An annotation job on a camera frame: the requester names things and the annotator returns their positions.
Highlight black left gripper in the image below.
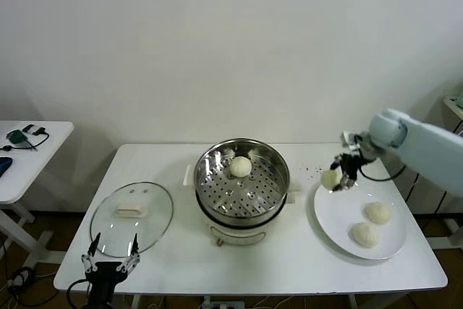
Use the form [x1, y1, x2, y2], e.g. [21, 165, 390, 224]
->
[80, 232, 141, 309]

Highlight white shelf stand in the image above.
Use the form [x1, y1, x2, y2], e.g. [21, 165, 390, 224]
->
[423, 94, 463, 252]

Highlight white steamed baozi bun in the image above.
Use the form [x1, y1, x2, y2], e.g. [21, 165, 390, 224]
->
[362, 201, 394, 225]
[320, 169, 343, 191]
[349, 222, 381, 250]
[230, 156, 252, 179]

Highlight white power strip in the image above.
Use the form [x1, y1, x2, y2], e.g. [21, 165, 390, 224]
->
[208, 300, 245, 309]

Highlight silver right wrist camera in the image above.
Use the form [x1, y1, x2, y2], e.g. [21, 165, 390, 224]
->
[339, 131, 365, 151]

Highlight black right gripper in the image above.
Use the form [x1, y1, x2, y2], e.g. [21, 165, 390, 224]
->
[331, 153, 368, 194]

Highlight white electric cooker pot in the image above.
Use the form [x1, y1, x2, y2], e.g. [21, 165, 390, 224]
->
[183, 164, 303, 248]

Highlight white round plate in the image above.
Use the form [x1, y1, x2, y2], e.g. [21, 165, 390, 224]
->
[313, 177, 408, 261]

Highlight stainless steel steamer basket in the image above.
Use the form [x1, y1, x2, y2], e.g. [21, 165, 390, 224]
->
[194, 137, 292, 225]

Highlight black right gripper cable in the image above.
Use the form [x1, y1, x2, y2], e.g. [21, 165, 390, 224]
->
[360, 164, 408, 182]

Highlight small green device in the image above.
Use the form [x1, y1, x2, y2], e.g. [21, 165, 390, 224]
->
[7, 130, 29, 147]

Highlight floor cables with white plug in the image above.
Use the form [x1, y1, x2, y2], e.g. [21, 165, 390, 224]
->
[5, 265, 38, 299]

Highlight black power adapter cable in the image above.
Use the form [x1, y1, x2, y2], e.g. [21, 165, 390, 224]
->
[404, 173, 451, 220]

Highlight thin black cable with plug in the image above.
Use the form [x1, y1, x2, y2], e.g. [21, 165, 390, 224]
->
[0, 127, 51, 153]

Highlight white side table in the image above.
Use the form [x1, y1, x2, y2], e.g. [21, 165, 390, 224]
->
[0, 120, 76, 270]

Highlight dark blue object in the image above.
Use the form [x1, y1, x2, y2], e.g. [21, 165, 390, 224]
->
[0, 156, 14, 179]

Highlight glass lid with cream handle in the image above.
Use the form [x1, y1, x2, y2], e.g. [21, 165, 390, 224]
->
[89, 181, 175, 256]

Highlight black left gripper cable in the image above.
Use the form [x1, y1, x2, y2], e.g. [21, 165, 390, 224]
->
[66, 279, 91, 309]

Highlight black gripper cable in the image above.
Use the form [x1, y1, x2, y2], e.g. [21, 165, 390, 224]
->
[66, 279, 91, 309]
[360, 164, 408, 182]

